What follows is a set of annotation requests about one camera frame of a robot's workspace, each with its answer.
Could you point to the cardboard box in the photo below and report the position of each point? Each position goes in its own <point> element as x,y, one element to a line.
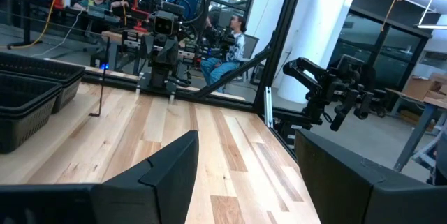
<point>419,88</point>

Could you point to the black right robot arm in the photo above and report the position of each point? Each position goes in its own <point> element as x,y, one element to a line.
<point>162,74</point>

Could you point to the black plastic basket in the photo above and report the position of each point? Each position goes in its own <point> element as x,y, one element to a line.
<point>24,133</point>
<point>21,113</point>
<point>31,89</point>
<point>42,67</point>
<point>68,93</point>

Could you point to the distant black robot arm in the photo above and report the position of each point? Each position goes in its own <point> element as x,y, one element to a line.
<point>324,84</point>

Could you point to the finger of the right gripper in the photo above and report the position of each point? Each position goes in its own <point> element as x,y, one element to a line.
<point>173,51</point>
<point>147,45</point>

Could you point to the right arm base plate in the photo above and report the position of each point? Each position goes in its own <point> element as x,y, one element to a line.
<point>145,83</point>

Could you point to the seated person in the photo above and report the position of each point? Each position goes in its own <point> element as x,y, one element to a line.
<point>237,47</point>

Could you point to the black metal rack frame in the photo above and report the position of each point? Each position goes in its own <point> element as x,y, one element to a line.
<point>78,119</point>

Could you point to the black aluminium frame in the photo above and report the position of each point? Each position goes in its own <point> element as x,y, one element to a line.
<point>279,42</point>

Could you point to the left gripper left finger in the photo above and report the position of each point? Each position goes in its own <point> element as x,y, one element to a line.
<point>164,189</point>

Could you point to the white ceiling light bar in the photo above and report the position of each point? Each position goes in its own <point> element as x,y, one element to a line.
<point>433,26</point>

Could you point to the silver aluminium bracket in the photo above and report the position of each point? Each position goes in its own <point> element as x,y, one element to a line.
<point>268,107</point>

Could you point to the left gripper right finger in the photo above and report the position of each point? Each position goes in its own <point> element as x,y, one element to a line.
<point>342,189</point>

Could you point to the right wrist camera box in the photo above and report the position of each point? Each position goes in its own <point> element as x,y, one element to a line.
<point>164,25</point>

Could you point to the metal-legged wooden table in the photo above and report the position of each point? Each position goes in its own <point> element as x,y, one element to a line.
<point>417,133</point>

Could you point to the grey office chair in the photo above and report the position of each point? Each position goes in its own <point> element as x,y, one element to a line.
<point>251,44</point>

